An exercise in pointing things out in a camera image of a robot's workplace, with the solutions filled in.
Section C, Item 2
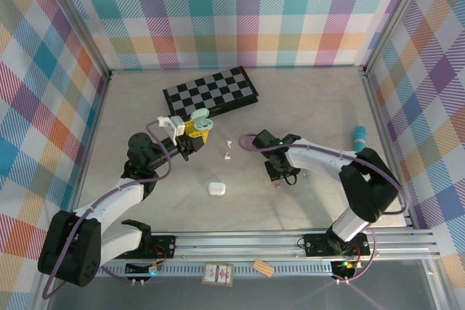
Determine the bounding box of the playing card box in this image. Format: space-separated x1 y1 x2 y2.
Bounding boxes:
201 261 235 287

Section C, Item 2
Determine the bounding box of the teal cylindrical handheld device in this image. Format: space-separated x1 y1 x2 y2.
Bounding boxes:
352 125 367 152

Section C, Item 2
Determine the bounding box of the aluminium frame post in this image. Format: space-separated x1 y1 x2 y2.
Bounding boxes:
38 0 113 81
361 0 435 76

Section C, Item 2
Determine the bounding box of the small controller board green light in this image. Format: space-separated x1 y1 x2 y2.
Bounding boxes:
125 261 163 277
332 258 360 279

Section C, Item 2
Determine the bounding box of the aluminium mounting rail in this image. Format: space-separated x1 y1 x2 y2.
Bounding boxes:
39 228 442 285

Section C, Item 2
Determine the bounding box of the striped wooden block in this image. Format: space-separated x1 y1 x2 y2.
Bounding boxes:
253 258 274 278

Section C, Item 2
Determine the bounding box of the black grey folding chessboard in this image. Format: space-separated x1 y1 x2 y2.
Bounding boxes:
162 65 260 130

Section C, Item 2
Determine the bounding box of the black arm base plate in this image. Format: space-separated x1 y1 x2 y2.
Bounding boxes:
143 234 178 259
302 232 368 257

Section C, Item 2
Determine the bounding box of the white earbud charging case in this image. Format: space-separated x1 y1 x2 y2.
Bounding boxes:
207 181 226 198

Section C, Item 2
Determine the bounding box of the aluminium floor side rail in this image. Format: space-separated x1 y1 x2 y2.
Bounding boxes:
62 72 113 234
357 65 417 230

